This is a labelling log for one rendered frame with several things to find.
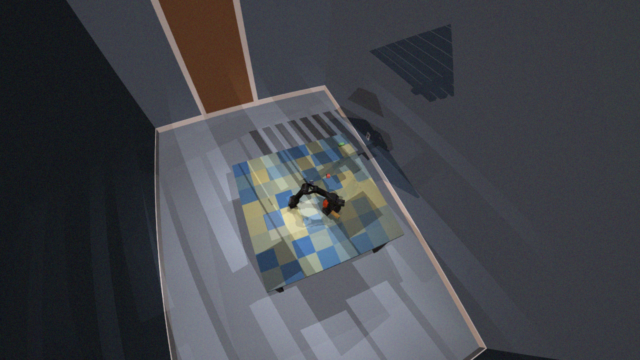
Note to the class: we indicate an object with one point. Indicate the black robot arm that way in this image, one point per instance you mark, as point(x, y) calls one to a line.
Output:
point(332, 198)

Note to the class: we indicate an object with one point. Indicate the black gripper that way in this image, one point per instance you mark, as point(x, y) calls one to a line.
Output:
point(328, 210)

